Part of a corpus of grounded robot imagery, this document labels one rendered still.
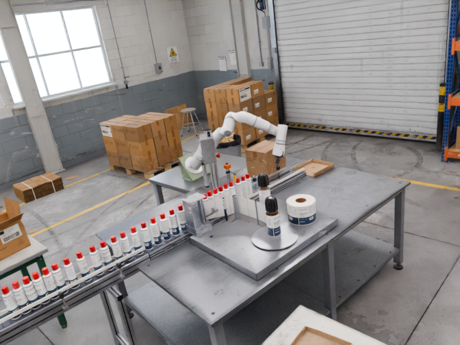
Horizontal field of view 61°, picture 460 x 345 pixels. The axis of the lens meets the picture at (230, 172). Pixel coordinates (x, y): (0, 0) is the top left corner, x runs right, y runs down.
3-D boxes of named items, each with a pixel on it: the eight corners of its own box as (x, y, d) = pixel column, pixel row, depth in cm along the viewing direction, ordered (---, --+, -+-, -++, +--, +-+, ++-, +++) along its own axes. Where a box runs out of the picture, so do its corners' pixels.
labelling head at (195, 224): (196, 237, 274) (190, 204, 264) (186, 231, 283) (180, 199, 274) (212, 228, 282) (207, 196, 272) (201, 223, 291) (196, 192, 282)
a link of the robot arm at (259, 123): (248, 125, 339) (279, 138, 346) (252, 126, 323) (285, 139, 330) (252, 115, 338) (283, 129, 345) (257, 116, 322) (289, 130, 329)
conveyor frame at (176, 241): (150, 260, 264) (148, 254, 263) (142, 254, 272) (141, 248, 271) (306, 176, 359) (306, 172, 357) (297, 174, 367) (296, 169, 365)
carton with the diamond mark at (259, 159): (267, 181, 357) (264, 152, 347) (248, 176, 373) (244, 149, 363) (287, 169, 376) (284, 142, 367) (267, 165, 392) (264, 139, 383)
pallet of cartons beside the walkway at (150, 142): (187, 163, 691) (178, 113, 658) (149, 181, 635) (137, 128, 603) (146, 155, 770) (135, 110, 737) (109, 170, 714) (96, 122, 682)
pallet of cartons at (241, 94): (244, 154, 697) (235, 90, 655) (209, 148, 751) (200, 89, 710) (282, 134, 777) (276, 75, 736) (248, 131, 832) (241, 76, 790)
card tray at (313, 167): (314, 177, 354) (314, 173, 353) (292, 172, 373) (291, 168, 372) (334, 166, 371) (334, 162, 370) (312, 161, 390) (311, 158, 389)
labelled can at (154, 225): (157, 246, 269) (150, 220, 262) (153, 244, 273) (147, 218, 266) (163, 243, 272) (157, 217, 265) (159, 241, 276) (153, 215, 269)
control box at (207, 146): (203, 164, 291) (199, 140, 284) (202, 157, 307) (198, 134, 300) (217, 162, 291) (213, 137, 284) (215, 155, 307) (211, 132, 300)
